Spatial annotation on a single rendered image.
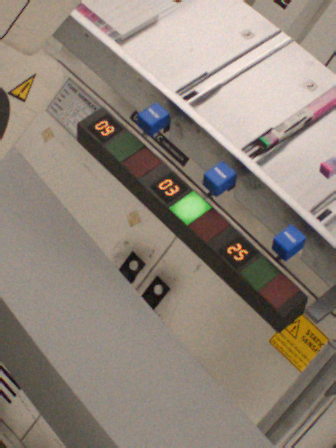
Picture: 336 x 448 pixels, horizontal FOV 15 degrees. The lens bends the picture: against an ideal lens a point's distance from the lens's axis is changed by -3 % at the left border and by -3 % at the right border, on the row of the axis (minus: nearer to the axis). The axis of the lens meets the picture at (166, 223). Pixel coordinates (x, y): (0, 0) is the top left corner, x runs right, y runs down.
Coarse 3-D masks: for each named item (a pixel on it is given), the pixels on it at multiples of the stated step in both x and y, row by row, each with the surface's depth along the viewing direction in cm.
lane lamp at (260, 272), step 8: (256, 264) 134; (264, 264) 134; (272, 264) 135; (240, 272) 134; (248, 272) 134; (256, 272) 134; (264, 272) 134; (272, 272) 134; (248, 280) 133; (256, 280) 133; (264, 280) 133; (256, 288) 133
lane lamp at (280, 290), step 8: (280, 280) 133; (288, 280) 133; (264, 288) 133; (272, 288) 133; (280, 288) 133; (288, 288) 133; (296, 288) 133; (264, 296) 132; (272, 296) 132; (280, 296) 132; (288, 296) 132; (272, 304) 132; (280, 304) 132
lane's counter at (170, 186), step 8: (168, 176) 140; (176, 176) 140; (152, 184) 140; (160, 184) 140; (168, 184) 140; (176, 184) 140; (184, 184) 140; (160, 192) 139; (168, 192) 139; (176, 192) 139; (168, 200) 139
